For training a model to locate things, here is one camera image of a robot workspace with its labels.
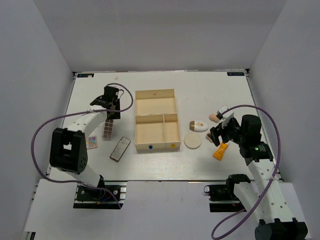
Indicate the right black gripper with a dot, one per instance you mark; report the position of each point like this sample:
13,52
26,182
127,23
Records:
220,129

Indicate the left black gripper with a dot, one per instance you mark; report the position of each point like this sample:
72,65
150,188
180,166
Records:
117,115

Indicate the beige makeup sponge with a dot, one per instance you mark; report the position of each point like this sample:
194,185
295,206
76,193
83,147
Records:
213,117
209,137

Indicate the orange sunscreen tube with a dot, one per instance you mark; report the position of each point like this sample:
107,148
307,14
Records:
219,153

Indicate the brown eyeshadow palette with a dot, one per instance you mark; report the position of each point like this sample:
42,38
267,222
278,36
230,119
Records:
107,130

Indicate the round cream powder puff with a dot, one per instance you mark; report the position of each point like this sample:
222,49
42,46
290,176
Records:
192,140

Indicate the gold rectangular makeup case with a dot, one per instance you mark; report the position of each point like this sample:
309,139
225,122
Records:
120,149

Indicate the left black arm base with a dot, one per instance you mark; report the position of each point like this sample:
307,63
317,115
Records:
112,199

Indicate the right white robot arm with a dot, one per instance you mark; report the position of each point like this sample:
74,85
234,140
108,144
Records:
268,205

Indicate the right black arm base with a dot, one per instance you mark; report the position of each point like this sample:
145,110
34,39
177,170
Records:
221,196

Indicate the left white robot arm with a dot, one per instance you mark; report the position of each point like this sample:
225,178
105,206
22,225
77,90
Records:
68,151

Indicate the left table logo sticker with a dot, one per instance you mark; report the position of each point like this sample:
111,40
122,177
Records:
85,75

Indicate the table logo sticker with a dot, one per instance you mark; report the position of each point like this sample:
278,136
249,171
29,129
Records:
85,75
235,73

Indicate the cream wooden organizer box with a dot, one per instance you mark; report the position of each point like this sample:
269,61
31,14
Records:
156,121

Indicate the right table logo sticker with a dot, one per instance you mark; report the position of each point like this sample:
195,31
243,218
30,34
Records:
235,73

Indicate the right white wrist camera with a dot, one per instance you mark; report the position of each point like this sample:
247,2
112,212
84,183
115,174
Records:
225,112

